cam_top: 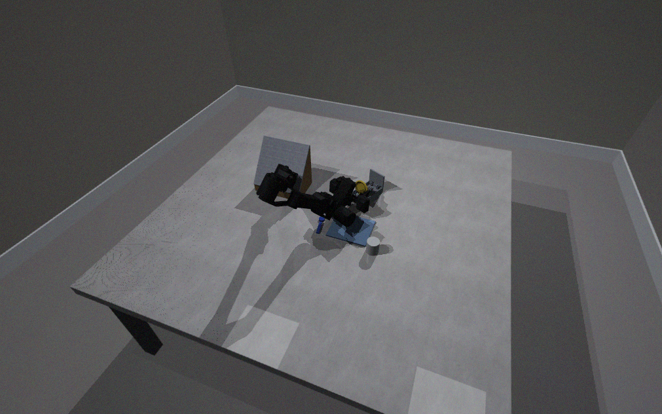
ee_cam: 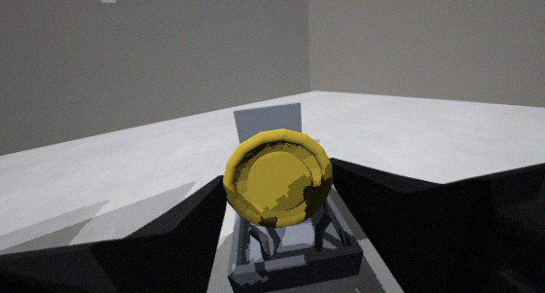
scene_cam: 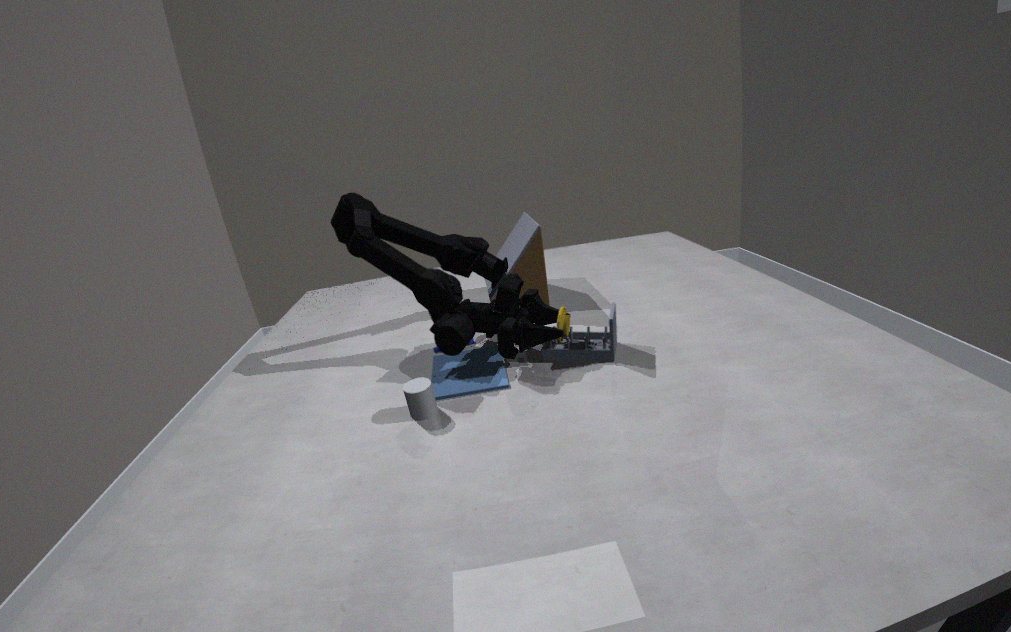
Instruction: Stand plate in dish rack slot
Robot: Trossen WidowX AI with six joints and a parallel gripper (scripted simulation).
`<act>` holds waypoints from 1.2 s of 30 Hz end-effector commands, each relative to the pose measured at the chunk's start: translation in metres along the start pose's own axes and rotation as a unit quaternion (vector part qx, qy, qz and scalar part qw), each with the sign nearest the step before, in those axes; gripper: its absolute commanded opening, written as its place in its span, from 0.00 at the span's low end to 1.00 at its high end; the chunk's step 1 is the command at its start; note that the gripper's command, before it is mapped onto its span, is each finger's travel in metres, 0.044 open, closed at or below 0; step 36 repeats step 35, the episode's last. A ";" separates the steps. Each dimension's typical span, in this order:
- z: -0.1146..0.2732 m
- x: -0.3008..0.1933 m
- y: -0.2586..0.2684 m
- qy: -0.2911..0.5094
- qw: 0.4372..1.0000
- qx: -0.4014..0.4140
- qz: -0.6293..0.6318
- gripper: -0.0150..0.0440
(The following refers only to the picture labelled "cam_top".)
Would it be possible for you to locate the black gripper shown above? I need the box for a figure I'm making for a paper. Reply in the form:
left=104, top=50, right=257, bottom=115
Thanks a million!
left=329, top=178, right=370, bottom=213

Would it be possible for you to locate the blue rectangular bar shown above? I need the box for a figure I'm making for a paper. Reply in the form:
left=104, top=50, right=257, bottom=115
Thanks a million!
left=316, top=217, right=325, bottom=234

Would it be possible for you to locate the blue flat mat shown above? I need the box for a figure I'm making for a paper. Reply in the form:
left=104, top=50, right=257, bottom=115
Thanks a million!
left=326, top=216, right=375, bottom=247

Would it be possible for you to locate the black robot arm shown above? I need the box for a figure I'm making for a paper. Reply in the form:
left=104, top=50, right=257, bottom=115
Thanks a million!
left=256, top=164, right=356, bottom=227

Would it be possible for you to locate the grey cylinder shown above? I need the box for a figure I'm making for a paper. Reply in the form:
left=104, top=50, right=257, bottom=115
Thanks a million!
left=366, top=236, right=380, bottom=256

